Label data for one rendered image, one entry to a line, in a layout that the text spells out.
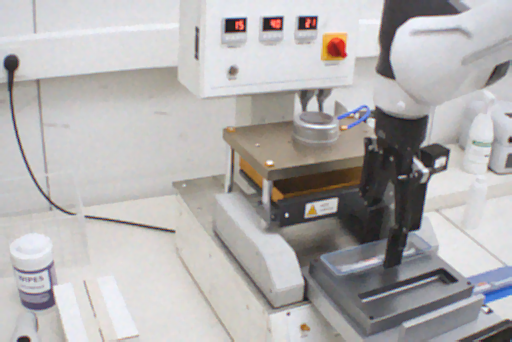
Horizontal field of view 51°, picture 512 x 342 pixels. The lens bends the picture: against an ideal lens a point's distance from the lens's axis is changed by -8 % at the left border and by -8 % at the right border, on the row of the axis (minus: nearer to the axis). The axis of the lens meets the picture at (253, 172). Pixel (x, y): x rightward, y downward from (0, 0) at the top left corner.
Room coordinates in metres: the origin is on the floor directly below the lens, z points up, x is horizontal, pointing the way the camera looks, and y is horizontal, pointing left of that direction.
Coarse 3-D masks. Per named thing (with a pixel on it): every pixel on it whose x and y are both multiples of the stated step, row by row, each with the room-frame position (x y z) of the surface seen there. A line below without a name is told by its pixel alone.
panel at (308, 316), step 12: (288, 312) 0.69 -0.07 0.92; (300, 312) 0.70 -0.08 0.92; (312, 312) 0.71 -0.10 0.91; (288, 324) 0.69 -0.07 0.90; (300, 324) 0.69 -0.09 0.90; (312, 324) 0.70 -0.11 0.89; (324, 324) 0.71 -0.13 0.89; (288, 336) 0.68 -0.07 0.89; (300, 336) 0.68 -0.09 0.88; (312, 336) 0.69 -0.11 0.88; (324, 336) 0.70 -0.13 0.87; (336, 336) 0.71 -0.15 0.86
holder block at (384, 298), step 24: (312, 264) 0.72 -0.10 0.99; (408, 264) 0.73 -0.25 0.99; (432, 264) 0.73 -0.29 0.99; (336, 288) 0.66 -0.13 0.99; (360, 288) 0.66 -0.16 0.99; (384, 288) 0.67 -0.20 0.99; (408, 288) 0.68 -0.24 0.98; (432, 288) 0.68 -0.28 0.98; (456, 288) 0.66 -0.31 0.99; (360, 312) 0.61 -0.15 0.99; (384, 312) 0.61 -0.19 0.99; (408, 312) 0.62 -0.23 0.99
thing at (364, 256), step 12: (384, 240) 0.78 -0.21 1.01; (408, 240) 0.78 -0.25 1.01; (420, 240) 0.78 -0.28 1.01; (336, 252) 0.74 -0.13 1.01; (348, 252) 0.74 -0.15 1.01; (360, 252) 0.74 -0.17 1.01; (372, 252) 0.74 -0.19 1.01; (384, 252) 0.74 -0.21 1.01; (408, 252) 0.74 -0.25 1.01; (336, 264) 0.70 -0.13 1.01; (348, 264) 0.70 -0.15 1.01; (360, 264) 0.71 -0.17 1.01; (372, 264) 0.71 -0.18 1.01
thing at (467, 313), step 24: (312, 288) 0.70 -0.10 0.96; (336, 312) 0.64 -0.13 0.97; (432, 312) 0.59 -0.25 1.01; (456, 312) 0.60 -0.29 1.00; (480, 312) 0.64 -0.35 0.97; (360, 336) 0.59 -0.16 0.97; (384, 336) 0.59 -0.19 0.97; (408, 336) 0.56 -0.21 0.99; (432, 336) 0.58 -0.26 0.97; (456, 336) 0.58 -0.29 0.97
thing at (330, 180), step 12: (240, 156) 0.96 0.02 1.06; (252, 168) 0.92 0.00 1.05; (348, 168) 0.93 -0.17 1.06; (360, 168) 0.93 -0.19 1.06; (252, 180) 0.92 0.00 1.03; (276, 180) 0.87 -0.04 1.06; (288, 180) 0.87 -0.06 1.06; (300, 180) 0.87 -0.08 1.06; (312, 180) 0.87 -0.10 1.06; (324, 180) 0.88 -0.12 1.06; (336, 180) 0.88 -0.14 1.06; (348, 180) 0.88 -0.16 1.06; (360, 180) 0.88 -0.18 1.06; (276, 192) 0.83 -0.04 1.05; (288, 192) 0.83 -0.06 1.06; (300, 192) 0.83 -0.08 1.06; (312, 192) 0.84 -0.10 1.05; (276, 204) 0.84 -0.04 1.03
